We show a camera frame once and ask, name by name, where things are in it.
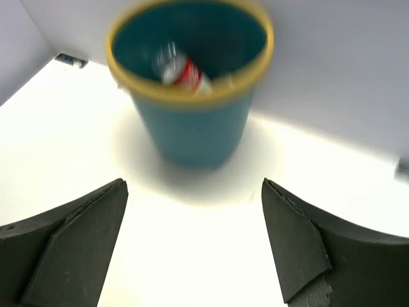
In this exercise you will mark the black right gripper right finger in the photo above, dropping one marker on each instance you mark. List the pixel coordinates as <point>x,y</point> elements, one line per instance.
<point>323,260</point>

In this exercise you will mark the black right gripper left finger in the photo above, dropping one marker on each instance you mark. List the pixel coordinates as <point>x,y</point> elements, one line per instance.
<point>61,257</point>

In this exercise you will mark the red label plastic bottle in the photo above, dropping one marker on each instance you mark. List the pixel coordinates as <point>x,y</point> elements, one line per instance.
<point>174,68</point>

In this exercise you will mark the teal bin with yellow rim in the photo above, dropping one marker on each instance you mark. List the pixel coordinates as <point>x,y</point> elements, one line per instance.
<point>232,42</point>

